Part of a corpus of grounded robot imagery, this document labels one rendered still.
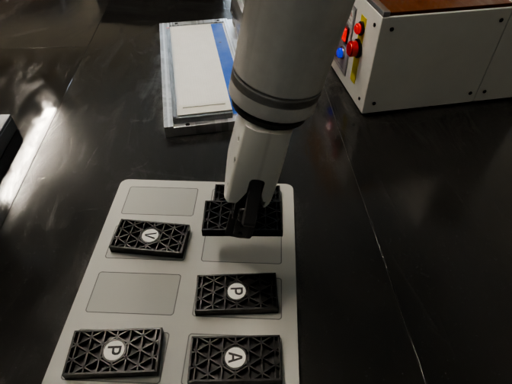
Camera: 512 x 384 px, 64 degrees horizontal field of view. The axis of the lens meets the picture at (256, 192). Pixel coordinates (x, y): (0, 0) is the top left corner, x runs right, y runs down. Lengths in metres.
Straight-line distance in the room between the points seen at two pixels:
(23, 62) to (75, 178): 0.45
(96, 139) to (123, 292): 0.34
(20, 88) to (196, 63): 0.37
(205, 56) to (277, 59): 0.64
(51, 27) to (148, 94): 0.45
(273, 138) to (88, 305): 0.31
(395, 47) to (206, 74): 0.38
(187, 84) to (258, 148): 0.51
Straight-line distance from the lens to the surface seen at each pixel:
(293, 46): 0.33
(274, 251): 0.56
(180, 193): 0.64
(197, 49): 0.99
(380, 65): 0.77
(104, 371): 0.49
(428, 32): 0.78
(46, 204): 0.70
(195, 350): 0.48
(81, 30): 1.21
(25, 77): 1.05
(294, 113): 0.36
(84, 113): 0.87
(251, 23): 0.34
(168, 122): 0.76
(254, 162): 0.38
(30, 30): 1.27
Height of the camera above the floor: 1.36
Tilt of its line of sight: 45 degrees down
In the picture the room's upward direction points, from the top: straight up
